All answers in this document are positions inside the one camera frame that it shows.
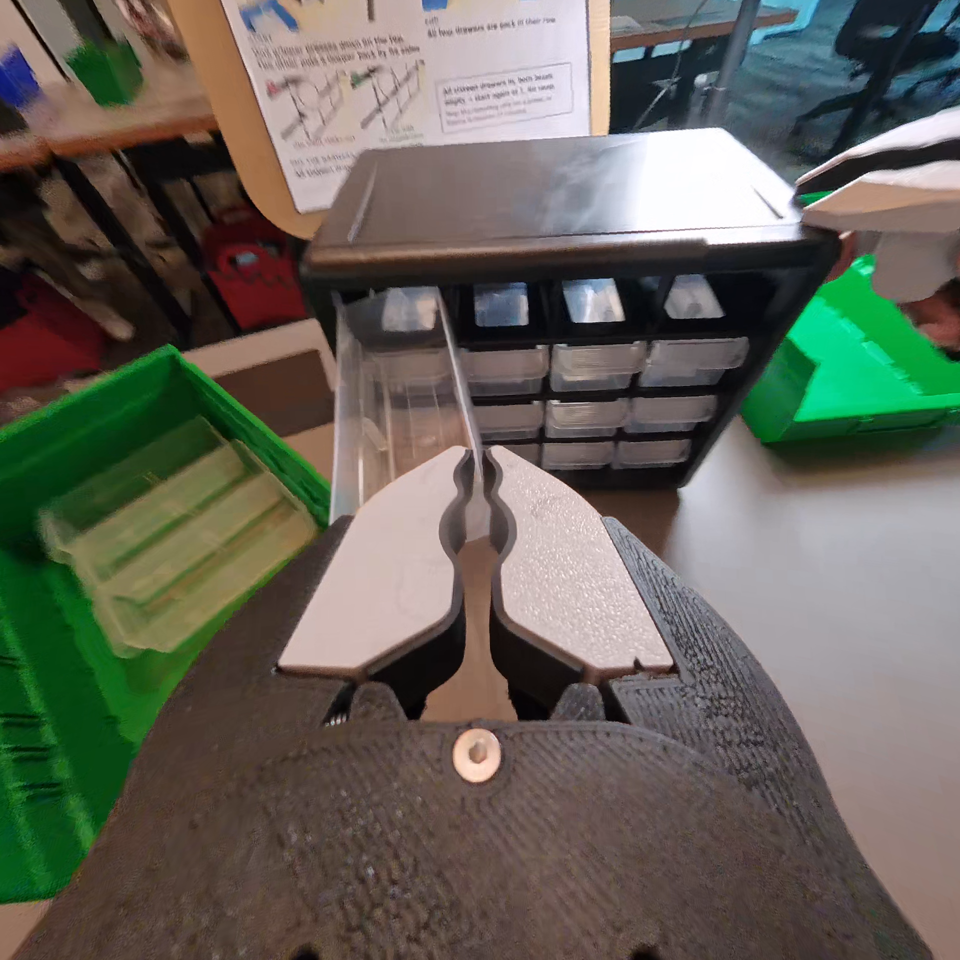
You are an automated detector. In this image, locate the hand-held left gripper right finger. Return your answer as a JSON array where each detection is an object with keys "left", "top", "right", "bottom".
[{"left": 482, "top": 444, "right": 678, "bottom": 721}]

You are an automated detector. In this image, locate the green plastic bin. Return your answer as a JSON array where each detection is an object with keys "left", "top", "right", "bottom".
[
  {"left": 0, "top": 345, "right": 333, "bottom": 906},
  {"left": 741, "top": 191, "right": 960, "bottom": 448}
]

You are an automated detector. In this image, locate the red bag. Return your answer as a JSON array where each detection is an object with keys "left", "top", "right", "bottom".
[{"left": 201, "top": 210, "right": 310, "bottom": 333}]

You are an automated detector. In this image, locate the black drawer cabinet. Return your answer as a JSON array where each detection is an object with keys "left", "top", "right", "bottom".
[{"left": 300, "top": 127, "right": 843, "bottom": 493}]

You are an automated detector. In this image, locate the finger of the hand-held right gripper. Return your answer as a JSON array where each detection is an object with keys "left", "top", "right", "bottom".
[
  {"left": 793, "top": 108, "right": 960, "bottom": 194},
  {"left": 801, "top": 153, "right": 960, "bottom": 235}
]

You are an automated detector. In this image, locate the white desk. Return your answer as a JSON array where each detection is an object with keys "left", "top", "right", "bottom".
[{"left": 0, "top": 318, "right": 960, "bottom": 960}]

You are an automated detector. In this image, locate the red floor container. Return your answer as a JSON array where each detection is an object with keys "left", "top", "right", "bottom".
[{"left": 0, "top": 271, "right": 105, "bottom": 393}]

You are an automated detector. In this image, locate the printed instruction sheet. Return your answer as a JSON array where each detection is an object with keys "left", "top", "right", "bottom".
[{"left": 221, "top": 0, "right": 594, "bottom": 215}]

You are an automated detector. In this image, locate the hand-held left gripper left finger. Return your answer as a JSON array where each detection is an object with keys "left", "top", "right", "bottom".
[{"left": 276, "top": 446, "right": 475, "bottom": 720}]

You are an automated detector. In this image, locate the person's right hand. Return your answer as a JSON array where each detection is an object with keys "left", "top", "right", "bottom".
[{"left": 898, "top": 276, "right": 960, "bottom": 354}]

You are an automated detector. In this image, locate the small green box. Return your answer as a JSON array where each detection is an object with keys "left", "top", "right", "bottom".
[{"left": 66, "top": 36, "right": 145, "bottom": 108}]

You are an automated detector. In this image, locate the small blue box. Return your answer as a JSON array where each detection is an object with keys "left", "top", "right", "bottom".
[{"left": 0, "top": 43, "right": 40, "bottom": 114}]

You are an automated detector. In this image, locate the clear plastic drawer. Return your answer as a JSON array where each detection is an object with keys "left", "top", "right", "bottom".
[
  {"left": 37, "top": 416, "right": 264, "bottom": 579},
  {"left": 90, "top": 468, "right": 321, "bottom": 660},
  {"left": 328, "top": 288, "right": 498, "bottom": 543}
]

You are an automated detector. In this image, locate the wooden side table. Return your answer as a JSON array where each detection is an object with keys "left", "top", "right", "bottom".
[{"left": 0, "top": 71, "right": 220, "bottom": 177}]

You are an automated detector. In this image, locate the set of clear cabinet drawers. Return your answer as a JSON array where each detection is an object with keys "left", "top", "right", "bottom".
[{"left": 459, "top": 273, "right": 751, "bottom": 471}]

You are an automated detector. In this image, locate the instruction sheet on board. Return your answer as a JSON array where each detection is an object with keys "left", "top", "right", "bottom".
[{"left": 166, "top": 0, "right": 612, "bottom": 243}]

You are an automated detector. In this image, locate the brown background table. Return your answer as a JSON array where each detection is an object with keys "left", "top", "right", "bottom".
[{"left": 611, "top": 6, "right": 798, "bottom": 55}]

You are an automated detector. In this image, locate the black office chair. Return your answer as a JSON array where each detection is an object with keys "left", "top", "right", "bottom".
[{"left": 791, "top": 0, "right": 960, "bottom": 155}]

